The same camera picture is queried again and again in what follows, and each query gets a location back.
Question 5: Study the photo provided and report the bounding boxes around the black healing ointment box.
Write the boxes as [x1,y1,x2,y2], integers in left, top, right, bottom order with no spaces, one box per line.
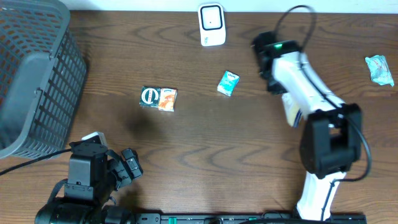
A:
[139,86,161,108]

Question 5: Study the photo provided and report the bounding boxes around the white barcode scanner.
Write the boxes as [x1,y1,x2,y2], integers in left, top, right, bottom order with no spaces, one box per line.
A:
[197,3,226,47]

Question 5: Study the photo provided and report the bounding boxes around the grey plastic mesh basket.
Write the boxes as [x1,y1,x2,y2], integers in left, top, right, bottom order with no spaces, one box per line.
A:
[1,0,88,159]

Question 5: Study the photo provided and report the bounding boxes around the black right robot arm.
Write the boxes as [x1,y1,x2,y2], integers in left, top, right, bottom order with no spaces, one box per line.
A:
[252,32,362,221]

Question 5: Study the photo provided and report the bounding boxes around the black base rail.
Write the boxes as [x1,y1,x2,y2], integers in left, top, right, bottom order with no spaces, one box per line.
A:
[131,212,368,224]

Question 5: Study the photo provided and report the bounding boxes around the cream wipes pack blue edges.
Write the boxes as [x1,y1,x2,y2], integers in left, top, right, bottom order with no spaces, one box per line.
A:
[282,93,302,128]

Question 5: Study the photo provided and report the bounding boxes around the orange tissue pack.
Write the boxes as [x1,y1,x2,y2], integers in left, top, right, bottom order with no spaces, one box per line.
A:
[158,88,177,112]

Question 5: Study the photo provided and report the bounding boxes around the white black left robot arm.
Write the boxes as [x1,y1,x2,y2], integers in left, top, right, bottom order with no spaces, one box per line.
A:
[34,139,143,223]

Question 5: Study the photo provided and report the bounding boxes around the teal white Kleenex tissue pack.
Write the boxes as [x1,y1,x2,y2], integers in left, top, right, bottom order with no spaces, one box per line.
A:
[217,71,240,96]

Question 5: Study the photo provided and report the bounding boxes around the green soft wipes pack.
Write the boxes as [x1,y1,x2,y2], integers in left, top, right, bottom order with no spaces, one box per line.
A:
[365,55,394,87]

